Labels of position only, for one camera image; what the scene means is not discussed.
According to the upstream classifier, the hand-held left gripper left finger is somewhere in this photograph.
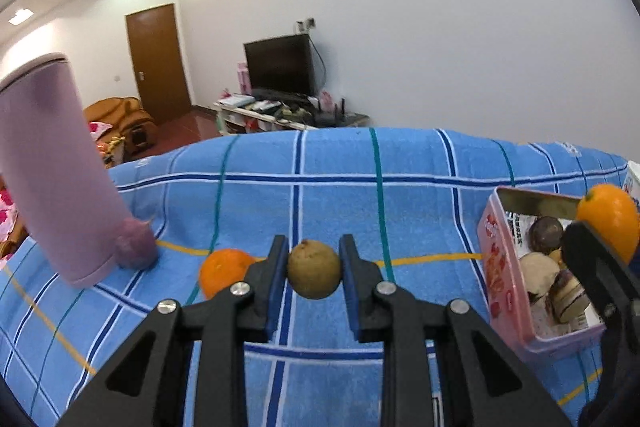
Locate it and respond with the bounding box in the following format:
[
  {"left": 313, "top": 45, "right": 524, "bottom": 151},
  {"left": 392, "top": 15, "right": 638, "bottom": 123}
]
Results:
[{"left": 57, "top": 234, "right": 290, "bottom": 427}]

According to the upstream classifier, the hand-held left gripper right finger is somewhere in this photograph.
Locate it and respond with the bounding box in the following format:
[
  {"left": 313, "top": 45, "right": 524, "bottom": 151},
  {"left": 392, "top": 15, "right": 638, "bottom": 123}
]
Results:
[{"left": 339, "top": 234, "right": 573, "bottom": 427}]

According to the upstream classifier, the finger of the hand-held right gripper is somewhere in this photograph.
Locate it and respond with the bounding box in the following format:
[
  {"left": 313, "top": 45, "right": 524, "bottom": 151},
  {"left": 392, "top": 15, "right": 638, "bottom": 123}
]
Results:
[{"left": 560, "top": 221, "right": 633, "bottom": 427}]

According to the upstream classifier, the kiwi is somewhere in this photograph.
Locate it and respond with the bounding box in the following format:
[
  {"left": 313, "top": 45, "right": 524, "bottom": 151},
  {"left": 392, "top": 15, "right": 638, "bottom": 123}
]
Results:
[{"left": 286, "top": 239, "right": 343, "bottom": 300}]

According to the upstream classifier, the tan round fruit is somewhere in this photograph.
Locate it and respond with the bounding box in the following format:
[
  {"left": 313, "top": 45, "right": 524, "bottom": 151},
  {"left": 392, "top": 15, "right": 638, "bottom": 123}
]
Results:
[{"left": 519, "top": 253, "right": 561, "bottom": 303}]

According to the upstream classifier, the dark brown round fruit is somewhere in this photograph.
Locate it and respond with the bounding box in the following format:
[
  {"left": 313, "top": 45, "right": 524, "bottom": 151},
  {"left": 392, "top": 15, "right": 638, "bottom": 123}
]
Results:
[{"left": 529, "top": 216, "right": 566, "bottom": 254}]

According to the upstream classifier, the pink plastic box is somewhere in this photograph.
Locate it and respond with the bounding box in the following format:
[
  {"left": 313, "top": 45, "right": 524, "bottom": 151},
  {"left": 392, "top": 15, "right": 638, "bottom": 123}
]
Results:
[{"left": 476, "top": 161, "right": 640, "bottom": 364}]

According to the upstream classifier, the large orange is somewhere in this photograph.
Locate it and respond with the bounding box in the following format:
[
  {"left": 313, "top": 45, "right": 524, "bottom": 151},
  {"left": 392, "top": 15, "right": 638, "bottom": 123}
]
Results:
[{"left": 199, "top": 248, "right": 257, "bottom": 300}]

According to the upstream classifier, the blue plaid blanket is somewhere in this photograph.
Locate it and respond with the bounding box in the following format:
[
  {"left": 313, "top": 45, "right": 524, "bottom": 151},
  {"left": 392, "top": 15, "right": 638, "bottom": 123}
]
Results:
[{"left": 0, "top": 127, "right": 631, "bottom": 427}]

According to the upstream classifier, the white television stand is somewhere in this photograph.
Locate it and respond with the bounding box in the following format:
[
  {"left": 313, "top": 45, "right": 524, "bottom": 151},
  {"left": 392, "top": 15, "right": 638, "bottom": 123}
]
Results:
[{"left": 214, "top": 94, "right": 371, "bottom": 138}]

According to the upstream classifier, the black router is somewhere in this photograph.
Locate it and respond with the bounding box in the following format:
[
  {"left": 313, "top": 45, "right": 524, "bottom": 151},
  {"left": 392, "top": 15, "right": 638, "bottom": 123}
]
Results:
[{"left": 315, "top": 98, "right": 351, "bottom": 128}]

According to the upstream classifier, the black television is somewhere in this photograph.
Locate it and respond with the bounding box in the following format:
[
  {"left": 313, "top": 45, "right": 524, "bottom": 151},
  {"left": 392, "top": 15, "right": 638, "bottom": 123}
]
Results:
[{"left": 243, "top": 34, "right": 316, "bottom": 95}]

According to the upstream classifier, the brown leather armchair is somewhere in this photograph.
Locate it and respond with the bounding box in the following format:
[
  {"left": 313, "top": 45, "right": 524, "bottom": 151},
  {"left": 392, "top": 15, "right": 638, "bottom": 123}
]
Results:
[{"left": 83, "top": 97, "right": 156, "bottom": 158}]

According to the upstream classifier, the purple tumbler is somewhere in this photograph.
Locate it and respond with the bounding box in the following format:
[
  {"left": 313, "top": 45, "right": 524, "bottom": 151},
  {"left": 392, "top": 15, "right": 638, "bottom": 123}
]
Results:
[{"left": 0, "top": 53, "right": 126, "bottom": 289}]

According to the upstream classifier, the brown wooden door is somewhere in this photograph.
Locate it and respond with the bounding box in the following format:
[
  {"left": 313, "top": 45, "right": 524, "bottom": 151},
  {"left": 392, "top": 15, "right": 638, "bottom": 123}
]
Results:
[{"left": 125, "top": 3, "right": 192, "bottom": 125}]

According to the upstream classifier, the pink floral blanket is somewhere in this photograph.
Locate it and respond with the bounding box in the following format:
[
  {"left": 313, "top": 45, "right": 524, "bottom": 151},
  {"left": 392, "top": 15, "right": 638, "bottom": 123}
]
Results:
[{"left": 0, "top": 187, "right": 18, "bottom": 240}]

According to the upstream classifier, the black cable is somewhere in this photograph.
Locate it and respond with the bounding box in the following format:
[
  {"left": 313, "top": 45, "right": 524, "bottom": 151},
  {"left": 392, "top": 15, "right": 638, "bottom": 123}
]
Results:
[{"left": 310, "top": 34, "right": 328, "bottom": 95}]

